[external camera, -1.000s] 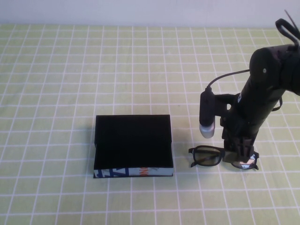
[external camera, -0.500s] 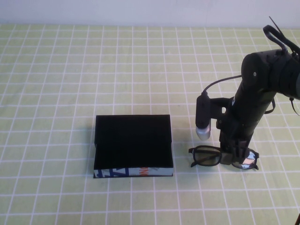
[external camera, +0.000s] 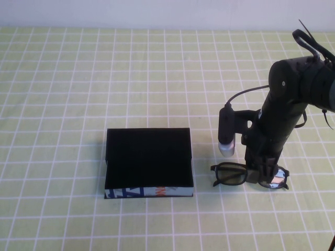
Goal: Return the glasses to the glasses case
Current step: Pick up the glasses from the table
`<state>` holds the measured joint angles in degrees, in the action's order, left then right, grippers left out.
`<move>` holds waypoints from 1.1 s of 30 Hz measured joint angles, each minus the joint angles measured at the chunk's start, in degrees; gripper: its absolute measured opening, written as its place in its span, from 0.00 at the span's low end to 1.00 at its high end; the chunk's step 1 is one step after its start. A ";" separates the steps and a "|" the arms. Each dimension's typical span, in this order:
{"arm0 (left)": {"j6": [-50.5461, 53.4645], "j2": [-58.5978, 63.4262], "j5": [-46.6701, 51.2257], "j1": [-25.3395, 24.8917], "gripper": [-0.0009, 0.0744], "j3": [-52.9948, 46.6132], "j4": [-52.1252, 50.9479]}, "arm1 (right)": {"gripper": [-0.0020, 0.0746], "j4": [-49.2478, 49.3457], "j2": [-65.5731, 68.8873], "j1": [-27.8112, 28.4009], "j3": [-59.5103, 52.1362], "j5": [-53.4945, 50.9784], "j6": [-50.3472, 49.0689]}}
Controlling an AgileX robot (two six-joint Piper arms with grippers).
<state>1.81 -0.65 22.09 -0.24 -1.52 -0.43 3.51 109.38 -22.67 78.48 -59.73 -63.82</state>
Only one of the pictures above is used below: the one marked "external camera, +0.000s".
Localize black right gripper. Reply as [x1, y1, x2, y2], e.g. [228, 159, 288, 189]
[241, 108, 306, 185]

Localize black framed glasses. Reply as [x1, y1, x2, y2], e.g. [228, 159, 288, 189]
[210, 162, 291, 191]

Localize black printed glasses case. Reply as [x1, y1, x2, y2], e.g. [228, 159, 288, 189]
[104, 127, 195, 200]

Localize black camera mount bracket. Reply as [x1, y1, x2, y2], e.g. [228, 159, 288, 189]
[233, 109, 263, 145]

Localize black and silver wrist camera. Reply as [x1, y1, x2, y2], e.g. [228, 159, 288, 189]
[218, 104, 237, 158]

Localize black camera cable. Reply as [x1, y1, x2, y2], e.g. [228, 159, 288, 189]
[224, 28, 335, 108]

